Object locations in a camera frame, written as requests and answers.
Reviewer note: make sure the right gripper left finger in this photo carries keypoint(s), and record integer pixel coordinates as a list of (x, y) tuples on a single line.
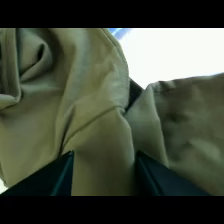
[(50, 179)]

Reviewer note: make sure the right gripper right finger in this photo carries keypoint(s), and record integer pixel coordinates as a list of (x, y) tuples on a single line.
[(160, 179)]

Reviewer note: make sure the khaki shirt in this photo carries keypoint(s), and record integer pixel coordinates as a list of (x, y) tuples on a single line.
[(96, 110)]

